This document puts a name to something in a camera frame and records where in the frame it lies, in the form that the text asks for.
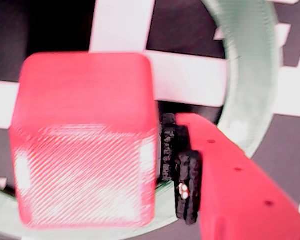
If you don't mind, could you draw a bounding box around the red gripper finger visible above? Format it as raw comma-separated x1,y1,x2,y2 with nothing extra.
161,112,300,240

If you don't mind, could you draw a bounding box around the red cube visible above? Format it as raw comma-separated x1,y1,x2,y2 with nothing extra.
9,51,159,230

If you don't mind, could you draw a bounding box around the black white marker checkerboard mat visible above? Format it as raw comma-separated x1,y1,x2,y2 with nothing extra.
0,0,300,240

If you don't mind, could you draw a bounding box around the green plastic ring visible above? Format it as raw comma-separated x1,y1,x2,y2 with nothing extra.
0,0,285,240

